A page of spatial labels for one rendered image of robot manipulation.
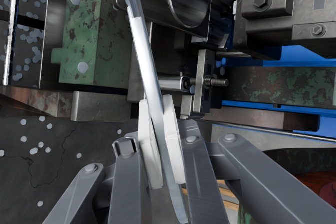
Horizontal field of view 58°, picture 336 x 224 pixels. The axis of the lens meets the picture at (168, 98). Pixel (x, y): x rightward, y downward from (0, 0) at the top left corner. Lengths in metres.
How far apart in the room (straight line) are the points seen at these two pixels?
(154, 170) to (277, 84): 0.68
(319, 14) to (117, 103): 0.42
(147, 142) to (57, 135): 1.19
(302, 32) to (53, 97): 0.46
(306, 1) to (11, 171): 1.12
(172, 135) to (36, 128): 1.16
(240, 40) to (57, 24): 0.58
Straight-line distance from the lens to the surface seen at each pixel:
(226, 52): 0.77
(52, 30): 0.97
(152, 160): 0.16
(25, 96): 0.77
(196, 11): 0.65
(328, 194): 0.61
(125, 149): 0.15
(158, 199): 1.82
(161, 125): 0.19
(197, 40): 0.70
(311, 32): 0.50
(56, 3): 0.99
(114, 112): 0.67
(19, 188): 1.33
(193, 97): 0.72
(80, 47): 0.70
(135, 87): 0.67
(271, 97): 0.83
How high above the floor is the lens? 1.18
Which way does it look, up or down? 43 degrees down
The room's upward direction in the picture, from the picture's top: 95 degrees clockwise
